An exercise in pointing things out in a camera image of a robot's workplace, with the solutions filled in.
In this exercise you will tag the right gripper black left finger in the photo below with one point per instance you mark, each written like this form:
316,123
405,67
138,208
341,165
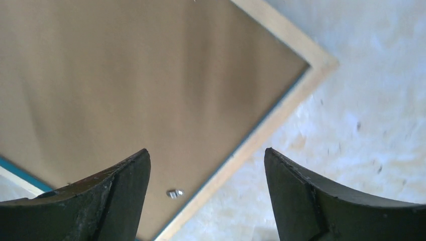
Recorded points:
104,206

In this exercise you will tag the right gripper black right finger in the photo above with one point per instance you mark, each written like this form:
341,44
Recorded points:
309,206

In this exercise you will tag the brown cardboard backing board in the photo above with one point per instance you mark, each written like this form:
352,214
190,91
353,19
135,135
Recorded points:
149,93

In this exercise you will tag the wooden picture frame blue edges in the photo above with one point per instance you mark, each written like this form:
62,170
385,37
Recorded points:
266,126

